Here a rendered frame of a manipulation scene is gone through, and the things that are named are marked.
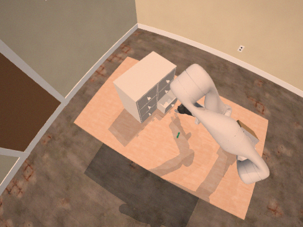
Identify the grey drawer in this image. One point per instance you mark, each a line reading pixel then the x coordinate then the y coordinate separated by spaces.
pixel 147 106
pixel 147 97
pixel 166 80
pixel 166 102
pixel 164 91
pixel 148 113

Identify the small beige chest of drawers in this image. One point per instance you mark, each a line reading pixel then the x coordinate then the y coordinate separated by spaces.
pixel 139 79

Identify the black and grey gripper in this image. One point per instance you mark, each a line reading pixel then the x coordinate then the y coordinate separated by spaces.
pixel 182 110

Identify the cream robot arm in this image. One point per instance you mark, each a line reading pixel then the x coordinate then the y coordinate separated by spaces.
pixel 195 83

